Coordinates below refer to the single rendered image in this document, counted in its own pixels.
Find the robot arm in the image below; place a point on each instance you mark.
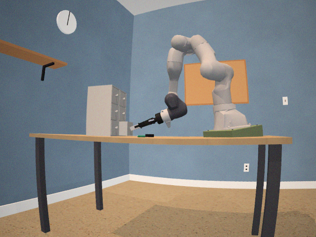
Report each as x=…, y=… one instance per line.
x=225, y=114

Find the beige small chest of drawers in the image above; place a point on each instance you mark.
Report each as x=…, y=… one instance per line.
x=98, y=114

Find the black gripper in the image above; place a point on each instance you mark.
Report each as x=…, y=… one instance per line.
x=148, y=122

